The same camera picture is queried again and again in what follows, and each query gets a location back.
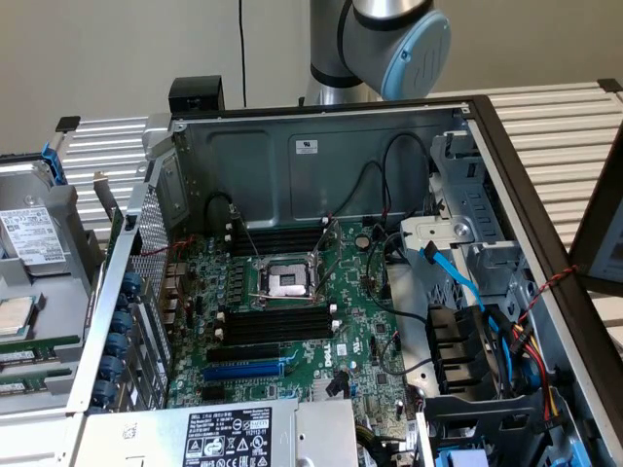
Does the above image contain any dark framed panel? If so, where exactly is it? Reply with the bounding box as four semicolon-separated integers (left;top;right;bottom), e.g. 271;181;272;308
567;140;623;298

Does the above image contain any thin red wire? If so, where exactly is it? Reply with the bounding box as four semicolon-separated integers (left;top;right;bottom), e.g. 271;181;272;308
138;234;199;259

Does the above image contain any CPU socket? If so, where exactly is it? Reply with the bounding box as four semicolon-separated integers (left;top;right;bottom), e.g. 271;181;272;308
250;252;325;307

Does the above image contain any silver disk bay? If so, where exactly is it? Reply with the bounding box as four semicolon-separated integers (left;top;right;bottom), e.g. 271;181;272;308
398;130;530;312

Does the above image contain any graphics card with metal bracket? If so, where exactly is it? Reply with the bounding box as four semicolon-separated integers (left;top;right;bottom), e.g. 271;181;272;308
92;169;126;254

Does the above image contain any silver rear port block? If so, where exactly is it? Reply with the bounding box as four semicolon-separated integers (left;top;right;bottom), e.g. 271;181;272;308
163;262;190;326

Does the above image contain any blue plastic disk bracket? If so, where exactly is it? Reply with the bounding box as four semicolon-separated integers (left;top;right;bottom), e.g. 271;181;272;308
41;140;68;187

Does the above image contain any silver disk bay bracket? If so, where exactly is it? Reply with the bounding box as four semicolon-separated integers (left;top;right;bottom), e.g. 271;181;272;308
399;216;476;276

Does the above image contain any open metal PC case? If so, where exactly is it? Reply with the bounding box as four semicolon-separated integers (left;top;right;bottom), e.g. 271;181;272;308
65;94;623;467

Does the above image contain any thin black wall cable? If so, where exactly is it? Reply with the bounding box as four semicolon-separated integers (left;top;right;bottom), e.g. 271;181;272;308
238;0;246;109

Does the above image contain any green Dell motherboard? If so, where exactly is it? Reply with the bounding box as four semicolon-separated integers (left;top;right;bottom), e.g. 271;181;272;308
167;221;420;439

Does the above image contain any black fan shroud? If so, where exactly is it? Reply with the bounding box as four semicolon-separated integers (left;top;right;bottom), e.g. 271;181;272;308
425;304;495;396

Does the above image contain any grey parts rack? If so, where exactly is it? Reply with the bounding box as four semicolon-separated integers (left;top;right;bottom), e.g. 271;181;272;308
0;155;106;414

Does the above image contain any long black curved wire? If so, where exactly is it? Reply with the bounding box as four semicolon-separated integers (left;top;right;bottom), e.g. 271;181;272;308
364;233;430;325

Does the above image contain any thin metal locking lever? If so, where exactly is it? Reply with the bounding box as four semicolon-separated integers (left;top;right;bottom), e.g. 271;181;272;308
246;289;322;303
228;201;264;269

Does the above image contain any silver power supply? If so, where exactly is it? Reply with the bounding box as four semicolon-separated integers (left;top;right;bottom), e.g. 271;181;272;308
72;397;359;467

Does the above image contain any low black wire loop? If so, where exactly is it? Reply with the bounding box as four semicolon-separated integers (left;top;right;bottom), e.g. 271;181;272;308
335;160;386;218

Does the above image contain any blue expansion slot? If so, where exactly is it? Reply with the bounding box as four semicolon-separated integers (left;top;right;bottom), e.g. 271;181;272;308
202;359;287;382

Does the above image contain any dark grey disk bay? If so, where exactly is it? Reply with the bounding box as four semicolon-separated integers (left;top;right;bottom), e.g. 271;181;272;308
421;388;575;467

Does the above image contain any small black wire loop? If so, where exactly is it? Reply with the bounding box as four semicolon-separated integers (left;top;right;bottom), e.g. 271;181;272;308
203;192;239;230

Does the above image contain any long black expansion slot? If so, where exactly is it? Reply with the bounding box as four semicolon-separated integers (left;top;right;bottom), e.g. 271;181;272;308
206;342;282;365

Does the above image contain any red yellow black wire bundle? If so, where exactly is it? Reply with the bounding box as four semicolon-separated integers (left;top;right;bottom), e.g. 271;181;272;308
503;318;564;424

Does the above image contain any blue SATA wire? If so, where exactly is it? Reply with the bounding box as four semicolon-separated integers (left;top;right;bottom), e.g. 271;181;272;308
417;241;512;341

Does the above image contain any tall black wire loop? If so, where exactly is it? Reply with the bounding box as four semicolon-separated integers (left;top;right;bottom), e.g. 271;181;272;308
382;132;434;220

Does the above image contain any black box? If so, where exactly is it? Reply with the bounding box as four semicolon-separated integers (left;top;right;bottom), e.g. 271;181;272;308
167;76;226;118

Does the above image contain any silver hard disk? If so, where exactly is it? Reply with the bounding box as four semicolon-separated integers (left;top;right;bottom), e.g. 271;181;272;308
0;162;69;276

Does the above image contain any silver CPU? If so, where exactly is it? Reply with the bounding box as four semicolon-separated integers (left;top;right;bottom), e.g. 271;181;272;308
0;295;38;338

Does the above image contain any red black twisted wire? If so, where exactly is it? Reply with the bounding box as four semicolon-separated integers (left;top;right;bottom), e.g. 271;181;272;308
515;264;580;332

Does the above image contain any metal socket cover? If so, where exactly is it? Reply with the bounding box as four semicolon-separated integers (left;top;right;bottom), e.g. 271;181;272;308
310;218;342;301

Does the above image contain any black yellow power wire bundle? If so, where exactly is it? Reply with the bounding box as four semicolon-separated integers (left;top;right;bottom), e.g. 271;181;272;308
354;422;415;467

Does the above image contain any RAM slot with white latches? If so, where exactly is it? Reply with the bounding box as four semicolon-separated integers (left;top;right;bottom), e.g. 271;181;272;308
216;305;338;323
216;319;341;341
224;234;325;249
224;217;328;234

